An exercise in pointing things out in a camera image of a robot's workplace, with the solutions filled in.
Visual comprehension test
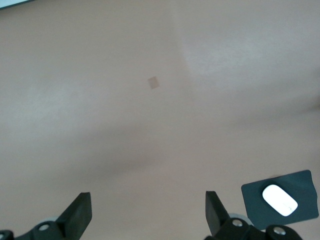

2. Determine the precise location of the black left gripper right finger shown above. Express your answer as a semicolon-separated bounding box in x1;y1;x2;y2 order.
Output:
204;191;253;240

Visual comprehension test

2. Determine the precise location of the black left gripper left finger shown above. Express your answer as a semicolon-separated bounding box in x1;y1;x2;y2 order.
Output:
15;191;93;240

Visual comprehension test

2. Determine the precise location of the white computer mouse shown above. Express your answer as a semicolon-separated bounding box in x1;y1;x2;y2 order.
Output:
261;184;299;217

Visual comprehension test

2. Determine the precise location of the black mouse pad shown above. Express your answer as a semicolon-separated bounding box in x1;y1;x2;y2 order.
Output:
240;169;320;231

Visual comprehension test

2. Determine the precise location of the brown tape square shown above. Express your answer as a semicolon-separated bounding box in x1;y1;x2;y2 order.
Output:
147;76;161;90

